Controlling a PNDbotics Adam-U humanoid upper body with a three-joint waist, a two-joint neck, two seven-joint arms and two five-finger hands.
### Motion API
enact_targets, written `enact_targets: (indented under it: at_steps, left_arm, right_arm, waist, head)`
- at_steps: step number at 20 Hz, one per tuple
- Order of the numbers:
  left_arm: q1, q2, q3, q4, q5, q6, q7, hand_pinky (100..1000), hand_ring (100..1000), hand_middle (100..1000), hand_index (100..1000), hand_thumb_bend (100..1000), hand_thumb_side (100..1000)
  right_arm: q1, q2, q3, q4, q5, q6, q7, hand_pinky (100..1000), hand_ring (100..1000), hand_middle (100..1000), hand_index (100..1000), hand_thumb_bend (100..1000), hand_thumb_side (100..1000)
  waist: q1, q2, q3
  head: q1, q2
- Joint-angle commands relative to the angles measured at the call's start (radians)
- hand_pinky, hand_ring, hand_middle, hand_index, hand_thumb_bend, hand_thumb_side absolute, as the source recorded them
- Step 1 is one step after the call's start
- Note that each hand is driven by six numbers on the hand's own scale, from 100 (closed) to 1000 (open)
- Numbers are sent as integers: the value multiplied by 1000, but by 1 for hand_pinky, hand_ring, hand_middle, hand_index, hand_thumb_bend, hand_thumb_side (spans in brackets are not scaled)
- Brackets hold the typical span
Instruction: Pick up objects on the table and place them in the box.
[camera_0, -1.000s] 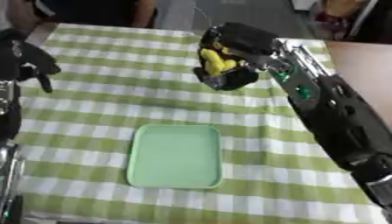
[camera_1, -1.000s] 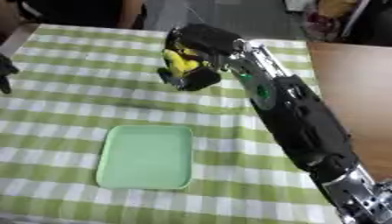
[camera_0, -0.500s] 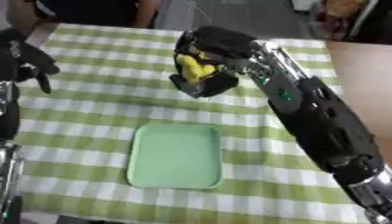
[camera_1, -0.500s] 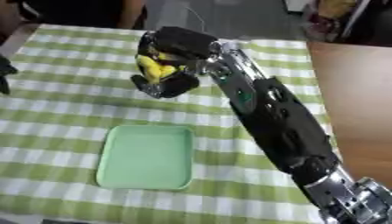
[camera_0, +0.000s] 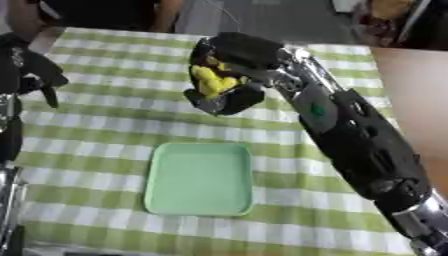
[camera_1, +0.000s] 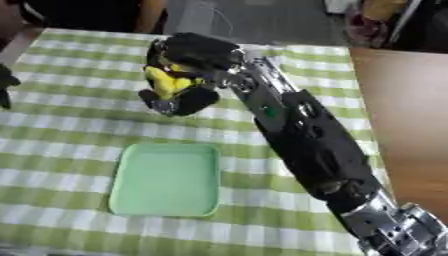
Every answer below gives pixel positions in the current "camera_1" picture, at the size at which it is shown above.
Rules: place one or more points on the yellow toy fruit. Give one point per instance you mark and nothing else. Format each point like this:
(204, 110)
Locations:
(166, 81)

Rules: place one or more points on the person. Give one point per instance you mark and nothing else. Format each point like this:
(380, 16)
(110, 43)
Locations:
(87, 15)

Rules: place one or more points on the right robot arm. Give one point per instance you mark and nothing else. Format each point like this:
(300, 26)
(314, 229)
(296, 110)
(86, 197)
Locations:
(309, 146)

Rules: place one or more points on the dark red bag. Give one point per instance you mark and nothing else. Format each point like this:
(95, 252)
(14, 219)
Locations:
(367, 28)

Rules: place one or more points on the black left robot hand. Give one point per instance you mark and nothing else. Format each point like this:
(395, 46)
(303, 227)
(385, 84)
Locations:
(6, 85)

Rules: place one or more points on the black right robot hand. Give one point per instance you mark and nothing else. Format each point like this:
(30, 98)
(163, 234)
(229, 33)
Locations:
(195, 50)

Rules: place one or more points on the light green tray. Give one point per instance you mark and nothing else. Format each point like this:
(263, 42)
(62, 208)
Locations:
(166, 180)

